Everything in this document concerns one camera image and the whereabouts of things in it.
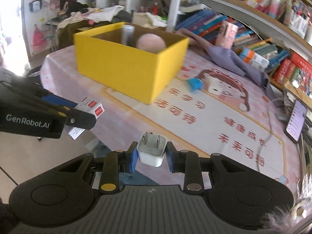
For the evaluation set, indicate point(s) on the pink and purple cloth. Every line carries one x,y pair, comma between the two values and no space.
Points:
224,58

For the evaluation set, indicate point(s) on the white rectangular device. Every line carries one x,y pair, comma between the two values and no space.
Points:
214,84

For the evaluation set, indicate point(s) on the blue framed wall hanging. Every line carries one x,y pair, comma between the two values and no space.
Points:
35,4

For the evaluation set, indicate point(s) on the white shelf post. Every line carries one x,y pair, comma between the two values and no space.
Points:
174,4

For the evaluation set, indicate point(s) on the small white red box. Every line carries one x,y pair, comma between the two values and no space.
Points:
93,107

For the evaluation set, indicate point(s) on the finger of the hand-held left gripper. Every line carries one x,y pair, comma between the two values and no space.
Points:
58,102
80,120

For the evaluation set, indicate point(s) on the white open book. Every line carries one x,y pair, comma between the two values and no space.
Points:
192,8

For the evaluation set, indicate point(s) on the pink cartoon container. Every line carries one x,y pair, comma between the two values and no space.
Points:
228,35

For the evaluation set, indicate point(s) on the grey tube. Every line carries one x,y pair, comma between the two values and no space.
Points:
128,35

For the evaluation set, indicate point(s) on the dark fuzzy garment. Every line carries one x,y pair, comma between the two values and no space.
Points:
7,217

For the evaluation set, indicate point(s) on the white charger plug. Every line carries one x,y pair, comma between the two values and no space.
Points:
151,153

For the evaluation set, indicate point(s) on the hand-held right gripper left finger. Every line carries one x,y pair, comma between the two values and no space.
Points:
132,157

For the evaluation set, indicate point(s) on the small blue block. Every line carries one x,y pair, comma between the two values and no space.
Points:
194,84

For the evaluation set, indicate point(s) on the pink ball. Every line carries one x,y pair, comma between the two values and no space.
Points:
151,42

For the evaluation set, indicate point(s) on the pink hanging doll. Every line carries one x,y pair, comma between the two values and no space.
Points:
37,37

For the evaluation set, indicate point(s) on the yellow cardboard box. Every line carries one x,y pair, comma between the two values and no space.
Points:
121,65

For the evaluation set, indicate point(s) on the white garment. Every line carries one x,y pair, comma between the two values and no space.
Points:
107,13

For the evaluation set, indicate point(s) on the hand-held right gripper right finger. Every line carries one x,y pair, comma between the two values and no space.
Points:
170,159

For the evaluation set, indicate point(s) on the blue orange white carton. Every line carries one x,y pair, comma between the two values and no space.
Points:
258,64
254,54

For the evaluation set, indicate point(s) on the dark grey garment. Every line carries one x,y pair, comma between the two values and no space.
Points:
123,17

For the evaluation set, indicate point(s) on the black smartphone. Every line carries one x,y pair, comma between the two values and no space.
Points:
296,121

